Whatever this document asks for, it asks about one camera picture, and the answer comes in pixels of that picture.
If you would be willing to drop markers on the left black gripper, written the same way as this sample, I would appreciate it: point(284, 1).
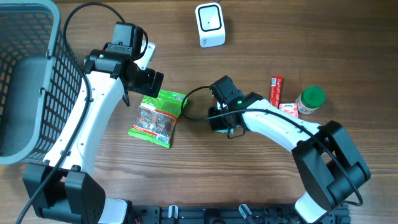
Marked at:
point(145, 88)

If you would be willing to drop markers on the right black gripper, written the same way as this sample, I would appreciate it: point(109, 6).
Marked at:
point(214, 125)

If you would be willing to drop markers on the red coffee stick sachet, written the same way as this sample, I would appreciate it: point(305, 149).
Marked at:
point(275, 90)

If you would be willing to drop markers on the red white tissue pack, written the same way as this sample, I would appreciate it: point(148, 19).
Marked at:
point(290, 108)

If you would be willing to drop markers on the green candy bag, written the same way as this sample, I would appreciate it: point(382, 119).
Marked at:
point(157, 118)

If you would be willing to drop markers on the green lid jar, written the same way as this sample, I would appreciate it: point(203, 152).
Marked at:
point(310, 99)

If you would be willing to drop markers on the teal snack packet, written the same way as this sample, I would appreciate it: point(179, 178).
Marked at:
point(222, 131)

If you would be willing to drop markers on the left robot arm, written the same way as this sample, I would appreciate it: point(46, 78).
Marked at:
point(62, 187)

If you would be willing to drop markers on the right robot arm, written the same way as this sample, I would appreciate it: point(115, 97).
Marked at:
point(329, 164)

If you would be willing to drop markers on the white barcode scanner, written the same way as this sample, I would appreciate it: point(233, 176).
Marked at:
point(210, 24)

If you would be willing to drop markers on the grey plastic mesh basket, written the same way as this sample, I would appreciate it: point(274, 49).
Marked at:
point(39, 80)

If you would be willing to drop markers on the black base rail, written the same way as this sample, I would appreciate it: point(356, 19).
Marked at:
point(269, 214)

